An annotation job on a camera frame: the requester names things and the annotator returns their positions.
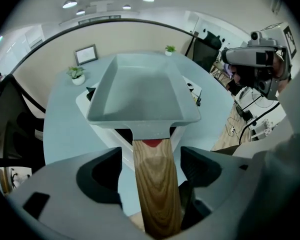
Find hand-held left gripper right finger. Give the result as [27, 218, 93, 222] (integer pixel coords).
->
[179, 145, 267, 240]

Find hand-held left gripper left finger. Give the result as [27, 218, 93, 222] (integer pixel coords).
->
[5, 146, 146, 240]

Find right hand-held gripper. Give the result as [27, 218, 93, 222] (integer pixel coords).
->
[221, 22, 297, 101]

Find grey frying pan wooden handle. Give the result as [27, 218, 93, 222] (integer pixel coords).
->
[86, 53, 201, 236]

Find black mesh office chair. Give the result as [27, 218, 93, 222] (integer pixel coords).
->
[191, 30, 224, 73]

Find small potted plant white pot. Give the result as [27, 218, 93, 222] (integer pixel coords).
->
[164, 44, 177, 57]

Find potted plant round white pot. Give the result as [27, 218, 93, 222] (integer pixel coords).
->
[66, 65, 87, 86]

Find beige partition panel black rim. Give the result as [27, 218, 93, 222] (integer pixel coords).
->
[11, 18, 194, 110]

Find framed picture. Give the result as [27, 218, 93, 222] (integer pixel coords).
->
[73, 43, 99, 66]

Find ceiling air vent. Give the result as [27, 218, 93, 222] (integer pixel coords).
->
[77, 14, 122, 26]

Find white desk with cables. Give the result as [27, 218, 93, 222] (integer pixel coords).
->
[233, 85, 287, 142]

